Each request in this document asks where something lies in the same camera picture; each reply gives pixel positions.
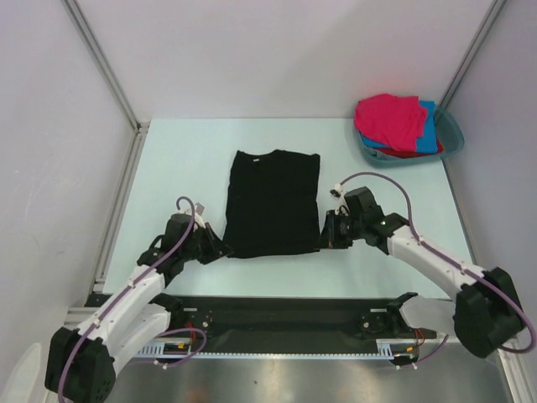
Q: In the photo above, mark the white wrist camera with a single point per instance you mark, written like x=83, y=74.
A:
x=197, y=212
x=338, y=194

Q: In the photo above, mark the right white cable duct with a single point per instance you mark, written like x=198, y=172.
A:
x=399, y=348

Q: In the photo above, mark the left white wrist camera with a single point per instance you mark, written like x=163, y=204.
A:
x=197, y=212

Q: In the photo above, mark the teal plastic basket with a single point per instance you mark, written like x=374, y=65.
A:
x=448, y=134

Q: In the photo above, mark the left white cable duct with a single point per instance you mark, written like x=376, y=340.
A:
x=164, y=350

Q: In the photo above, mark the right aluminium frame post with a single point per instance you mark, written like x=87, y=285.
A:
x=492, y=16

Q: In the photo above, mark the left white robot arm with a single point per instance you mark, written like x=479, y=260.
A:
x=84, y=362

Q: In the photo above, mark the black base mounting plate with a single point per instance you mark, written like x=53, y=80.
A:
x=287, y=326

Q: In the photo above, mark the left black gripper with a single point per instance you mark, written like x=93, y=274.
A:
x=216, y=248

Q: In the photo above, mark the aluminium frame post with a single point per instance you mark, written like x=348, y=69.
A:
x=97, y=54
x=492, y=16

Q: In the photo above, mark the black t shirt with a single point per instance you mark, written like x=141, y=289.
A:
x=272, y=205

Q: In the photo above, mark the blue t shirt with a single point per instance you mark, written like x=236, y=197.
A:
x=427, y=144

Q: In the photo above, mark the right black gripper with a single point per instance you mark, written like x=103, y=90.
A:
x=330, y=238

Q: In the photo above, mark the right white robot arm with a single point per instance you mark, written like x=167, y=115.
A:
x=482, y=309

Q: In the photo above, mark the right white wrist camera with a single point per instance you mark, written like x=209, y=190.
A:
x=338, y=194

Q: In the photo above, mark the left aluminium frame post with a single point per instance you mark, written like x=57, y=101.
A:
x=97, y=54

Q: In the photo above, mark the pink t shirt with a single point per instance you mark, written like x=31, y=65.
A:
x=397, y=122

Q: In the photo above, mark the white cable duct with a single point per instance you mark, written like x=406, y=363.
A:
x=164, y=350
x=399, y=348

